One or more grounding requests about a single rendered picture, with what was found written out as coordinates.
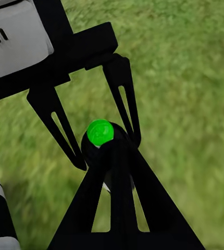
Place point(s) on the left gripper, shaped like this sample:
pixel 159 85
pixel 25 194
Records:
pixel 87 49

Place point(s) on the pesticide atomizer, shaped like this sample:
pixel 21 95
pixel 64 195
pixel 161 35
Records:
pixel 99 132

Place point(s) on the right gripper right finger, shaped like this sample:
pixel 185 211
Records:
pixel 168 228

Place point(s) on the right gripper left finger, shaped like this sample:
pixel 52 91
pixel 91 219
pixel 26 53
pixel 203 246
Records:
pixel 75 230

